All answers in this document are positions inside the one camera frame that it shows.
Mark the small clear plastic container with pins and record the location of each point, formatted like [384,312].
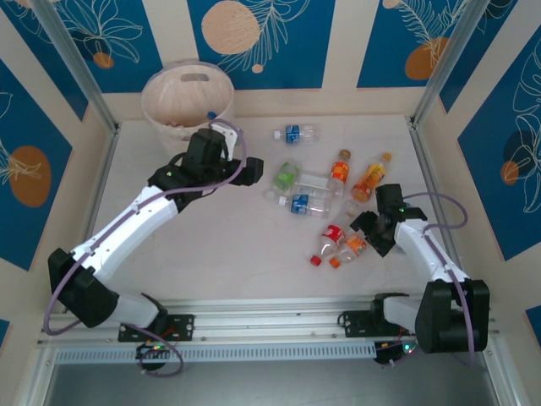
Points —
[269,194]

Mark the yellow label orange juice bottle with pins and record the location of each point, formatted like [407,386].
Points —
[369,177]

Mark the green label clear bottle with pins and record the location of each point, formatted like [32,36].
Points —
[285,177]

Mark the red label bottle red cap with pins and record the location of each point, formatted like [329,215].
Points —
[331,237]

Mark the pepsi bottle blue cap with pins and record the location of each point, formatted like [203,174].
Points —
[210,114]

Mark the blue label water bottle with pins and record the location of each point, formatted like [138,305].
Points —
[291,133]
[300,204]

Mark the orange label bottle brown cap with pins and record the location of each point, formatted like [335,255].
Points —
[340,171]

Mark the clear square plastic bottle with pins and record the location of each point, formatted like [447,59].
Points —
[313,182]

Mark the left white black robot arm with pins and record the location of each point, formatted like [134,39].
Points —
[127,224]

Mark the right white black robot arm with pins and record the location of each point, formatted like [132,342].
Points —
[452,321]

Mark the beige plastic waste bin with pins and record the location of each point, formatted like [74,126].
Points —
[186,101]

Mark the grey metal sheet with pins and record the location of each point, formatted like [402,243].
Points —
[270,385]

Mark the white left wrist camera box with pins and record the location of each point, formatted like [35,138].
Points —
[226,133]

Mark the aluminium side rail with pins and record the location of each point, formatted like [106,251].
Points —
[420,139]
[100,182]

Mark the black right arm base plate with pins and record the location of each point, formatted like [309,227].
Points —
[355,323]

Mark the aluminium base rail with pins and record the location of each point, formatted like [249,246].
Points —
[270,321]

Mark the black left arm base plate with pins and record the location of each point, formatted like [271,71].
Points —
[181,325]

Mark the aluminium frame post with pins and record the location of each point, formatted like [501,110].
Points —
[58,25]
[456,42]

